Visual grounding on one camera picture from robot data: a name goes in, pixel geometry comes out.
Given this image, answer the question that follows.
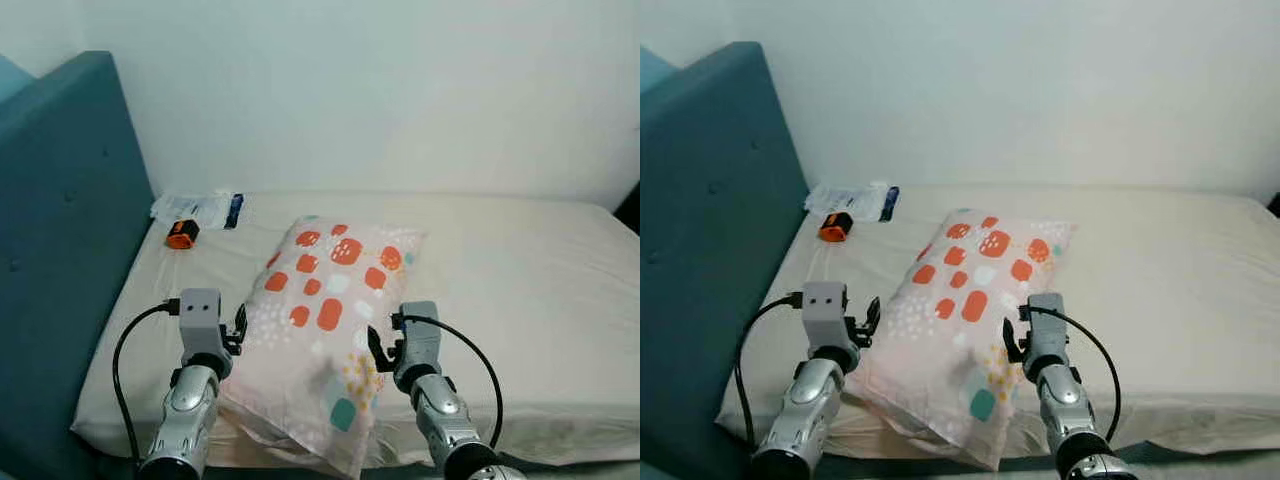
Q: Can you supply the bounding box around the pink pillow with orange spots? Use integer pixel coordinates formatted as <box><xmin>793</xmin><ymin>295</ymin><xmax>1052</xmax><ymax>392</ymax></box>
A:
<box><xmin>218</xmin><ymin>215</ymin><xmax>428</xmax><ymax>479</ymax></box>
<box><xmin>858</xmin><ymin>207</ymin><xmax>1078</xmax><ymax>471</ymax></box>

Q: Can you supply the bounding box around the white plastic packet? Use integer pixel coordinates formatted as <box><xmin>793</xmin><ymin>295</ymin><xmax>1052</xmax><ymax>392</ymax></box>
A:
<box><xmin>805</xmin><ymin>181</ymin><xmax>889</xmax><ymax>222</ymax></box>
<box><xmin>150</xmin><ymin>190</ymin><xmax>236</xmax><ymax>229</ymax></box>

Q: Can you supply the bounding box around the white sheeted mattress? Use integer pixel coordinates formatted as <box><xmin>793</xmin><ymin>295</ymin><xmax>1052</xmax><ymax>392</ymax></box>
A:
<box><xmin>715</xmin><ymin>183</ymin><xmax>1280</xmax><ymax>463</ymax></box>
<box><xmin>70</xmin><ymin>190</ymin><xmax>641</xmax><ymax>471</ymax></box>

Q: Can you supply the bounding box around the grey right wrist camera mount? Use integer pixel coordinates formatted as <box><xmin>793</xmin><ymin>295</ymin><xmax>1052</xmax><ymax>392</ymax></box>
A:
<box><xmin>400</xmin><ymin>301</ymin><xmax>442</xmax><ymax>373</ymax></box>
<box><xmin>1027</xmin><ymin>293</ymin><xmax>1067</xmax><ymax>363</ymax></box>

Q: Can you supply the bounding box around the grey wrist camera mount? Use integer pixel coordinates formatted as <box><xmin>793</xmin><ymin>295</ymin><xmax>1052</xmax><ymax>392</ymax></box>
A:
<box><xmin>1027</xmin><ymin>293</ymin><xmax>1067</xmax><ymax>363</ymax></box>
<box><xmin>400</xmin><ymin>301</ymin><xmax>442</xmax><ymax>373</ymax></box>
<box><xmin>178</xmin><ymin>289</ymin><xmax>223</xmax><ymax>363</ymax></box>
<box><xmin>803</xmin><ymin>281</ymin><xmax>849</xmax><ymax>353</ymax></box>

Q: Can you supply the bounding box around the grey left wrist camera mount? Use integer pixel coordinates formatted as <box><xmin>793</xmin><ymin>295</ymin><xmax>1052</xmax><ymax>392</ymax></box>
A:
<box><xmin>803</xmin><ymin>281</ymin><xmax>849</xmax><ymax>353</ymax></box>
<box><xmin>178</xmin><ymin>289</ymin><xmax>223</xmax><ymax>363</ymax></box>

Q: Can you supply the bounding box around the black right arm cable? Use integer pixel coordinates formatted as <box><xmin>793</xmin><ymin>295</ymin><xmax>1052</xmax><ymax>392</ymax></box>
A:
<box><xmin>1020</xmin><ymin>305</ymin><xmax>1123</xmax><ymax>443</ymax></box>
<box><xmin>392</xmin><ymin>313</ymin><xmax>504</xmax><ymax>451</ymax></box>

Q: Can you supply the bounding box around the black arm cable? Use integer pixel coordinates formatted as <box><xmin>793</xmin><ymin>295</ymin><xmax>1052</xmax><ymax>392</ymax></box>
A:
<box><xmin>734</xmin><ymin>292</ymin><xmax>806</xmax><ymax>451</ymax></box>
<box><xmin>111</xmin><ymin>297</ymin><xmax>181</xmax><ymax>466</ymax></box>
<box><xmin>1020</xmin><ymin>305</ymin><xmax>1123</xmax><ymax>443</ymax></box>
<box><xmin>392</xmin><ymin>313</ymin><xmax>504</xmax><ymax>451</ymax></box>

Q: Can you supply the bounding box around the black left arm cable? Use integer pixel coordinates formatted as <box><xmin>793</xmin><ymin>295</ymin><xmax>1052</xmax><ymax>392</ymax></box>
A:
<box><xmin>734</xmin><ymin>292</ymin><xmax>806</xmax><ymax>451</ymax></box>
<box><xmin>111</xmin><ymin>297</ymin><xmax>181</xmax><ymax>466</ymax></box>

